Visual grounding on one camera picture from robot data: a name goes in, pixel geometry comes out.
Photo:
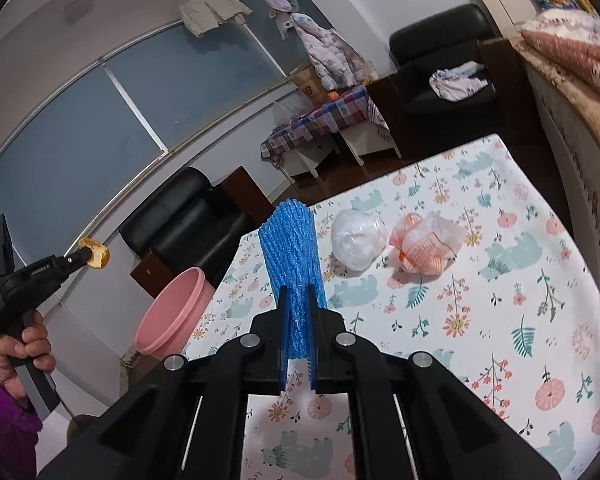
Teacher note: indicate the hanging patterned cloth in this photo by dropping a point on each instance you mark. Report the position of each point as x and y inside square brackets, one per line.
[379, 117]

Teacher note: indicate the person's left hand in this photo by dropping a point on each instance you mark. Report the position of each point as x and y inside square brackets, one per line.
[22, 347]

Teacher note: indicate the narrow black leather armchair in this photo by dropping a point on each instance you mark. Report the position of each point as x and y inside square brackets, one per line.
[430, 40]

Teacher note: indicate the floral tablecloth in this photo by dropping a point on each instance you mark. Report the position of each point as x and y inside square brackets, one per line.
[480, 285]

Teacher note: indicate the clear plastic bag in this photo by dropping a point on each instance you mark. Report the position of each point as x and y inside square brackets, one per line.
[287, 110]

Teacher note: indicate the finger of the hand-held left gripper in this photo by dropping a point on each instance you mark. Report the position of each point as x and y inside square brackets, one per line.
[75, 257]

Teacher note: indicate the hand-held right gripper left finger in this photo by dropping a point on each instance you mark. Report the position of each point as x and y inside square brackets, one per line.
[282, 340]

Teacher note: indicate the bed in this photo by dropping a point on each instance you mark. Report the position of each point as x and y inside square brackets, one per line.
[575, 170]

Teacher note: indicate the blue foam net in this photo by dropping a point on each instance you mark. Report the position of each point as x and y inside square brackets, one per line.
[290, 255]

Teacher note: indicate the orange and white plastic bag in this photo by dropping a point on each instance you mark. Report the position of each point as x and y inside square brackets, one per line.
[425, 245]

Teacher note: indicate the wide black leather armchair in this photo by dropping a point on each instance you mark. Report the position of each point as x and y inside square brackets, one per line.
[185, 220]

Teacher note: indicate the pink patterned jacket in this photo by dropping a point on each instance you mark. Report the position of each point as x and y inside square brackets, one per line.
[330, 52]

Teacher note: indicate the tan patterned blanket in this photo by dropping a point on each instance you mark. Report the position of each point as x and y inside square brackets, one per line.
[580, 105]

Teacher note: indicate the hanging beige garment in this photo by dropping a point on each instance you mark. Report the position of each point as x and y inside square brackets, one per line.
[210, 10]

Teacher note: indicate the purple sleeved left forearm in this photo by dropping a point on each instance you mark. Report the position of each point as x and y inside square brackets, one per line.
[5, 415]

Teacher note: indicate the crumpled patterned cloth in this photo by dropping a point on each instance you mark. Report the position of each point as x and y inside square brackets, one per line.
[455, 82]

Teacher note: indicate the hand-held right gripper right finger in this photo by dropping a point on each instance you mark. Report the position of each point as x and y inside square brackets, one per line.
[313, 340]

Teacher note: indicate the colourful pillows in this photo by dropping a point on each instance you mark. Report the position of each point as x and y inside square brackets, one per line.
[575, 55]

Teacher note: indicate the brown paper bag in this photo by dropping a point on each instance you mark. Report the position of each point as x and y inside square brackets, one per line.
[310, 85]

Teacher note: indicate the pink plastic bucket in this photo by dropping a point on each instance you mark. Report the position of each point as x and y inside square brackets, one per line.
[172, 317]

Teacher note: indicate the orange fruit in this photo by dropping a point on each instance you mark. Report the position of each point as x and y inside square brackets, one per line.
[332, 96]

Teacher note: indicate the window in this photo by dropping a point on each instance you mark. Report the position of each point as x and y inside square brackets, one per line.
[80, 120]

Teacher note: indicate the checkered tablecloth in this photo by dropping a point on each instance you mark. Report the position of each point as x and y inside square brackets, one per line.
[325, 117]

